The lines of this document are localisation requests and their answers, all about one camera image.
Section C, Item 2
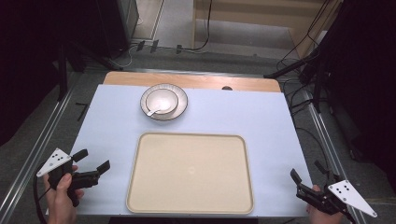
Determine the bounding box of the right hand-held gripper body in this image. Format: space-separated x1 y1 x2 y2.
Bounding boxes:
295 173 378 224

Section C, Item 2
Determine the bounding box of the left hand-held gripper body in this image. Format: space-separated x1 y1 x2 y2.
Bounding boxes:
35 147 102 208

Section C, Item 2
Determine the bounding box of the person's right hand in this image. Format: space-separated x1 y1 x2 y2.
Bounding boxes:
305 184 346 224

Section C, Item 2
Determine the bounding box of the person's left hand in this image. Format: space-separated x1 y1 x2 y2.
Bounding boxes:
43 164 85 224

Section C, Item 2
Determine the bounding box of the light blue table mat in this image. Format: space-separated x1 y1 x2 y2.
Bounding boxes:
69 83 314 218

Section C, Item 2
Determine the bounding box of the white spoon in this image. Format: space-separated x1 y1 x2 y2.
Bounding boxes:
146 104 163 118

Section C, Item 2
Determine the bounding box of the beige plastic tray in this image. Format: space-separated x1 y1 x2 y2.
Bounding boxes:
125 132 255 216

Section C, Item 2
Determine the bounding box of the white bowl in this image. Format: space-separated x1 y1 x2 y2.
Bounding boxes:
145 88 180 116

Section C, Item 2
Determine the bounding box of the black curtain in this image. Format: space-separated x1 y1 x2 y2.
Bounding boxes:
314 0 396 188
0 0 104 147

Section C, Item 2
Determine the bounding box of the black stand leg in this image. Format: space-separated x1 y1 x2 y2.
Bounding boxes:
262 49 321 79
69 39 124 72

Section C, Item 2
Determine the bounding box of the white plate with dark rim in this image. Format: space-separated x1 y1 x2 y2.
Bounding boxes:
139 82 190 121

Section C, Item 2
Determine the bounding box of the dark cabinet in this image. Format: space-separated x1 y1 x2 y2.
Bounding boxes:
92 0 140 59

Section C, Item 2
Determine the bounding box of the metal floor rail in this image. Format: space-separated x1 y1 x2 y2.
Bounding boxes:
0 83 76 224
302 91 369 224

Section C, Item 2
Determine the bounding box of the thin black cable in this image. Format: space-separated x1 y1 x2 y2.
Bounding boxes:
294 126 331 171

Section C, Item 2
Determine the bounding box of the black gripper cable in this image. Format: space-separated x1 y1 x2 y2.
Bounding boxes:
33 161 51 224

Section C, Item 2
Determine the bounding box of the black angle bracket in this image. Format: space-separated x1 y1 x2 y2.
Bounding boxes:
75 102 91 122

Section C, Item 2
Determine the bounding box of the bundle of black cables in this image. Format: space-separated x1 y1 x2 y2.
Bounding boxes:
276 0 332 118

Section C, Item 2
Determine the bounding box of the white floor cable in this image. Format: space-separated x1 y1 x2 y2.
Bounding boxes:
107 44 138 70

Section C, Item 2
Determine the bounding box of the black floor cable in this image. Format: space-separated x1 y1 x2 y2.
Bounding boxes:
181 0 214 52

